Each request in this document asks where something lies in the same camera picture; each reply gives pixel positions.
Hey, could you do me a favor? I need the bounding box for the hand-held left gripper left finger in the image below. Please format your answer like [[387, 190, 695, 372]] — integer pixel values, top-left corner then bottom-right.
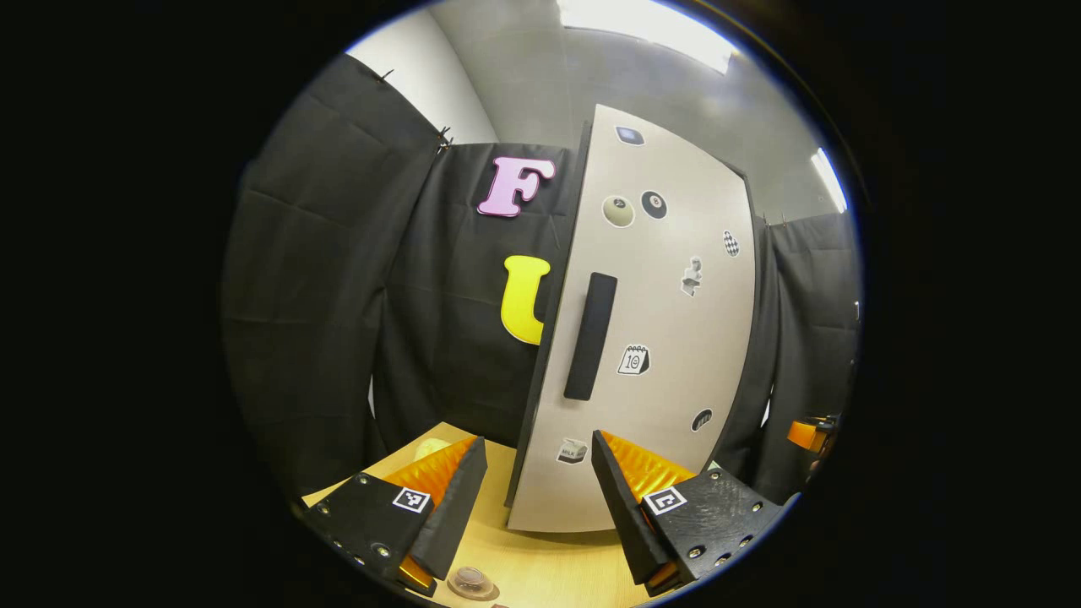
[[301, 435, 490, 600]]

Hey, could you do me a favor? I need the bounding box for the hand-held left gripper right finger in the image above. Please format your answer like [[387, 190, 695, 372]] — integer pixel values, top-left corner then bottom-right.
[[590, 429, 782, 599]]

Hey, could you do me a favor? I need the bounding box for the dark grey cabinet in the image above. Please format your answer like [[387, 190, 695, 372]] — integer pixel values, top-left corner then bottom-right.
[[504, 117, 758, 511]]

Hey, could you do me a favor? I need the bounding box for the round brown coaster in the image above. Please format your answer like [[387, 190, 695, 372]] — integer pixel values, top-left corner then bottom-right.
[[445, 573, 502, 603]]

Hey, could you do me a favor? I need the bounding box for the black cabinet door handle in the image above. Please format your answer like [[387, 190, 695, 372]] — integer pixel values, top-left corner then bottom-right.
[[563, 272, 619, 402]]

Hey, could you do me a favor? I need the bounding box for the black backdrop cloth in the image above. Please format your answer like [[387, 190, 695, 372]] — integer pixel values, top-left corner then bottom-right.
[[221, 52, 862, 501]]

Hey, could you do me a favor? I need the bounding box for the ceiling light panel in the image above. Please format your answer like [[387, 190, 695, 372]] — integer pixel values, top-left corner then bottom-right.
[[556, 0, 736, 75], [810, 148, 849, 214]]

